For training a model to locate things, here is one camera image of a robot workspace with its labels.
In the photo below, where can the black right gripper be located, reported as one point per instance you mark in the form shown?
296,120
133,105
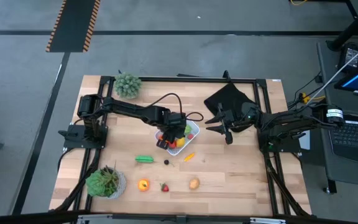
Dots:
241,119

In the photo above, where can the black hazard-striped floor mat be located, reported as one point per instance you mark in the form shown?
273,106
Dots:
73,25

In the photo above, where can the light green plant woven pot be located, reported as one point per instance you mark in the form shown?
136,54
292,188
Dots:
127,85

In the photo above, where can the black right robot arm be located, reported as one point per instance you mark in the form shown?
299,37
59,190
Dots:
291,119

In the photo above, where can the black aluminium table frame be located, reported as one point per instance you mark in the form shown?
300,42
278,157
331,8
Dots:
191,79

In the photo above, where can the black standing desk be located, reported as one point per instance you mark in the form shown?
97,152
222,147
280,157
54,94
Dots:
353,29

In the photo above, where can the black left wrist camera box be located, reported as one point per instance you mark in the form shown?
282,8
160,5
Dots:
177,119

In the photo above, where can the green toy pepper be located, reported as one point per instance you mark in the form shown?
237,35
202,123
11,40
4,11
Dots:
144,159

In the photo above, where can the black rig crossbar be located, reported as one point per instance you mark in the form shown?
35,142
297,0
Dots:
26,217

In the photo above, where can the yellow toy lemon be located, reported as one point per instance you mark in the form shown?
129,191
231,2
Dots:
181,142

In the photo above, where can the black toy olive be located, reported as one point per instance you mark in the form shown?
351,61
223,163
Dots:
166,162

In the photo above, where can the black power adapter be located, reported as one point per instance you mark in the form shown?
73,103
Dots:
350,56

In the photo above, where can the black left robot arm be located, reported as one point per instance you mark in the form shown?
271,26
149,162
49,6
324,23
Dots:
129,109

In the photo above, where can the red toy strawberry with leaves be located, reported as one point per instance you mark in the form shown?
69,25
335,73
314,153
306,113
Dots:
165,188

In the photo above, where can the white perforated plastic basket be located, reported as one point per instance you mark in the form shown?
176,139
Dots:
176,151

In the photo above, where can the succulent plant in grey pot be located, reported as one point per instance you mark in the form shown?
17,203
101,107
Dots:
104,183

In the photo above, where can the tan toy potato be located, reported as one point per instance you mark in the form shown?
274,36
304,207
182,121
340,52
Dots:
194,183

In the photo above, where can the black laptop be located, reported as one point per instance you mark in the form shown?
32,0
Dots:
353,137

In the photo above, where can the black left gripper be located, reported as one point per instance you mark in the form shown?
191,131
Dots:
171,132

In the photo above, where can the orange toy persimmon green calyx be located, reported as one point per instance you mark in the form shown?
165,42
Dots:
143,184

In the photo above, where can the black cloth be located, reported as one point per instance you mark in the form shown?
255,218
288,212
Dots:
228,96

